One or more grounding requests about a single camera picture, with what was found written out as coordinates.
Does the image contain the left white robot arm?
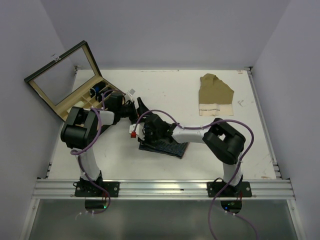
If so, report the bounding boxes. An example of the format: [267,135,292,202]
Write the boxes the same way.
[60,92,149,197]

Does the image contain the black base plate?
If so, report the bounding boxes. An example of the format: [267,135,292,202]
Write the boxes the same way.
[73,181,120,198]
[206,181,253,198]

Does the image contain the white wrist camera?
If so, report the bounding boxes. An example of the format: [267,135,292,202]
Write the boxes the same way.
[129,123,145,140]
[124,88,136,102]

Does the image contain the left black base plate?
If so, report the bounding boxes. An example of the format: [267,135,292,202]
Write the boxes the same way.
[73,181,120,198]

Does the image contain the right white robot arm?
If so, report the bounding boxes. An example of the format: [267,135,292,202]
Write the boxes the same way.
[139,114,246,197]

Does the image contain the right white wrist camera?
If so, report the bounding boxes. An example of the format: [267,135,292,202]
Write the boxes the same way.
[129,123,145,140]

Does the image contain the black blue rolled underwear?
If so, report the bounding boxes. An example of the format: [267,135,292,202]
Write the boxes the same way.
[89,81,106,98]

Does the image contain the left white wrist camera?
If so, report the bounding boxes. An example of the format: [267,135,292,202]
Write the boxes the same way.
[124,88,136,102]

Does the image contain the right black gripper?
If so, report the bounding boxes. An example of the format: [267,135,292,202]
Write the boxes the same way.
[137,127,162,148]

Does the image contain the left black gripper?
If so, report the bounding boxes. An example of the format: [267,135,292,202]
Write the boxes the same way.
[118,97,151,123]

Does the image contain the white rolled cloth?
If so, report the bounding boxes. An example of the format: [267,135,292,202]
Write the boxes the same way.
[74,101,85,108]

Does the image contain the black white rolled underwear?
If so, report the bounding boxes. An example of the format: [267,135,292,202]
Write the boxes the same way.
[95,87,112,103]

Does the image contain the navy striped underwear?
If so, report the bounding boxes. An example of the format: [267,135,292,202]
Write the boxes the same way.
[138,141,189,159]

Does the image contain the black compartment storage box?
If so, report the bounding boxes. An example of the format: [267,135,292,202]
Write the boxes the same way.
[24,40,119,121]

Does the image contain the aluminium front rail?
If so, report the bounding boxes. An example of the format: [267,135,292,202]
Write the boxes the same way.
[31,179,295,200]

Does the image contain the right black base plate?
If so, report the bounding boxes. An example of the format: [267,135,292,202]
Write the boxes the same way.
[206,181,253,198]

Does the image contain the olive tan underwear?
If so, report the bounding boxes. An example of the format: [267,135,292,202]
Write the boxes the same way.
[198,73,234,116]

